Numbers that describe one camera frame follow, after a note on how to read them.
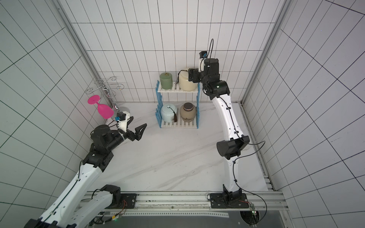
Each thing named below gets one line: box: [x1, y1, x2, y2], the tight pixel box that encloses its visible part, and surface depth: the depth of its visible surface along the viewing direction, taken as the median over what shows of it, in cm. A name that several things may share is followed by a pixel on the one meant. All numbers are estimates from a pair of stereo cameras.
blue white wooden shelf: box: [154, 79, 201, 129], surface depth 105 cm
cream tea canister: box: [178, 70, 199, 92], surface depth 87 cm
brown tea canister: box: [179, 102, 197, 123], surface depth 98 cm
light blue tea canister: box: [161, 103, 178, 124], surface depth 100 cm
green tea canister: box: [159, 72, 173, 90], surface depth 89 cm
